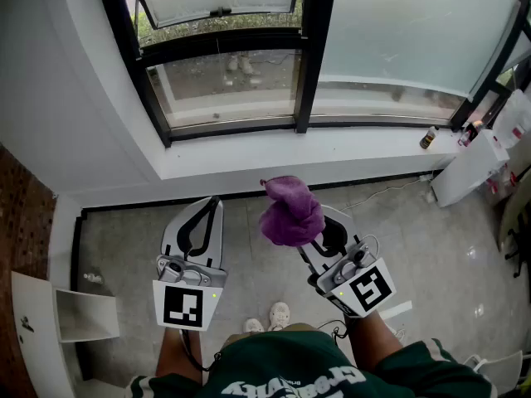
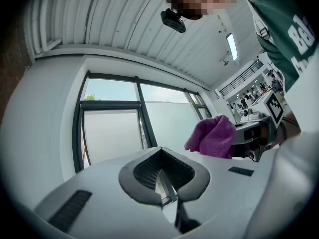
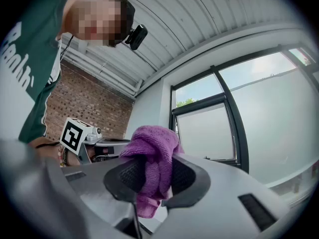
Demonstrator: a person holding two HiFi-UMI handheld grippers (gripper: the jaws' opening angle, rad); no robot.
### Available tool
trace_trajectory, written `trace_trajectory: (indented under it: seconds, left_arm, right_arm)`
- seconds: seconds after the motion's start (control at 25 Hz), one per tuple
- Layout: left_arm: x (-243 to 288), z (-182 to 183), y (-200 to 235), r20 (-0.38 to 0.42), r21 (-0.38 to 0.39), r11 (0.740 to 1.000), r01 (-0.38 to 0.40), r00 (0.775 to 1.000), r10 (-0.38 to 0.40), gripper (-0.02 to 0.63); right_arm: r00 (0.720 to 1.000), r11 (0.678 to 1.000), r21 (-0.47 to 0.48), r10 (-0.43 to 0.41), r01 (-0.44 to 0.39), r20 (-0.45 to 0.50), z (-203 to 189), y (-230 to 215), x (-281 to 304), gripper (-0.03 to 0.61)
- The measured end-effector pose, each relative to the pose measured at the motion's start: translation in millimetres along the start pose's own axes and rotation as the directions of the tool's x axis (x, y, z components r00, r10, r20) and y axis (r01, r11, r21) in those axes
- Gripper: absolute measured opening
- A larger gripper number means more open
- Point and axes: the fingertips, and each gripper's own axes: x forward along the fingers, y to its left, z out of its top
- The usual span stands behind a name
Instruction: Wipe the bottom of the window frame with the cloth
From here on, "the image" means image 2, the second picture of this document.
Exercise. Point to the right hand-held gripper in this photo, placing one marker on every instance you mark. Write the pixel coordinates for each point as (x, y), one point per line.
(274, 108)

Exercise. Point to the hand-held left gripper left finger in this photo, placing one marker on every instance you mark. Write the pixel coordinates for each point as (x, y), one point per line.
(99, 195)

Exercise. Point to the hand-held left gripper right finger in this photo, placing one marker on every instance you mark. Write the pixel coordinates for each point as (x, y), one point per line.
(219, 188)

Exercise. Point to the purple cloth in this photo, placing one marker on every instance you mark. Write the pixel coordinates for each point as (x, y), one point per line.
(214, 136)

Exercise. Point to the person's right forearm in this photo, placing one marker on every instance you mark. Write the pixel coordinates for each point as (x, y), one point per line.
(292, 123)

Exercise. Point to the person's right hand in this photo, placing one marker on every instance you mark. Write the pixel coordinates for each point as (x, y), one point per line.
(263, 134)

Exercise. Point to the black railing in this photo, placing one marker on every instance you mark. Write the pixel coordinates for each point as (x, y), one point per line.
(241, 77)

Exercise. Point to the frosted window sash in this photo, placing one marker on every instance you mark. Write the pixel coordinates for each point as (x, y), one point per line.
(112, 133)

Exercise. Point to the ceiling light panel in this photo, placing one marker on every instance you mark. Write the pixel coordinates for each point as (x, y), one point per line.
(231, 46)

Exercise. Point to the dark window frame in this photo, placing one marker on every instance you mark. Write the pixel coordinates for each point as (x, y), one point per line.
(144, 113)

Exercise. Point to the black head camera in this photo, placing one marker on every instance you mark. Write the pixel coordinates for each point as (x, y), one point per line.
(173, 21)

